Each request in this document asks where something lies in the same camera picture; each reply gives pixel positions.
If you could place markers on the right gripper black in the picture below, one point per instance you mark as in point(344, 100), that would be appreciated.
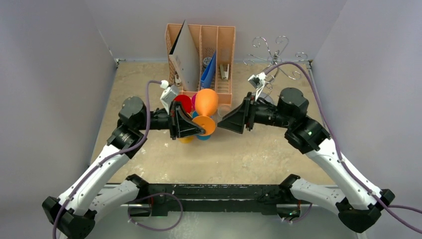
point(248, 112)

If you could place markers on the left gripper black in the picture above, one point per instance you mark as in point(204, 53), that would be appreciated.
point(180, 123)

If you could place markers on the yellow wine glass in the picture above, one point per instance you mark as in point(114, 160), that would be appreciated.
point(187, 139)

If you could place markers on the blue wine glass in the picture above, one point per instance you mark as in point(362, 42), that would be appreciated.
point(200, 137)

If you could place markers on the red wine glass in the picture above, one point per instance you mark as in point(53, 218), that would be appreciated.
point(185, 101)

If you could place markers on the pink wine glass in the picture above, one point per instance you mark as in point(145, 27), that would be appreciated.
point(193, 101)

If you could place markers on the orange wine glass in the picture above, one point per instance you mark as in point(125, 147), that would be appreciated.
point(206, 105)

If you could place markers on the chrome wine glass rack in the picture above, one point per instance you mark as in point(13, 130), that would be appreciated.
point(273, 60)

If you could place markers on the clear glass wine glass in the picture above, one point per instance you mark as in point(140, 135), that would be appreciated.
point(222, 111)

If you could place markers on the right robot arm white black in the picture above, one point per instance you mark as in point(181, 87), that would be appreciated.
point(356, 201)

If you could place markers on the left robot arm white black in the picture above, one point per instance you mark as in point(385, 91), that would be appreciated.
point(75, 212)

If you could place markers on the grey stapler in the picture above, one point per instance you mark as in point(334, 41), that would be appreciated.
point(224, 71)

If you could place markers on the blue folder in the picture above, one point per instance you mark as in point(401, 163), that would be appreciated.
point(208, 74)

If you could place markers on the tape roll in organizer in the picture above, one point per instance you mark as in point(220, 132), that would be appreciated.
point(206, 62)

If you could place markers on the grey white folder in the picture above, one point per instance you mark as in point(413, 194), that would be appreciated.
point(185, 58)

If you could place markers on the peach plastic desk organizer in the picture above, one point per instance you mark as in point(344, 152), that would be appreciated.
point(209, 41)

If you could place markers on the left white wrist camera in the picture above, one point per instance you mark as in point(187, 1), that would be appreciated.
point(168, 95)

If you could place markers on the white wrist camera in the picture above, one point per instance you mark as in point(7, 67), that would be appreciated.
point(258, 82)
point(168, 95)

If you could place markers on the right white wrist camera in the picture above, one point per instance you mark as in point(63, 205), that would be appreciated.
point(258, 82)

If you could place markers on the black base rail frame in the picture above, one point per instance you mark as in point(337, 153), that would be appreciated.
point(267, 199)

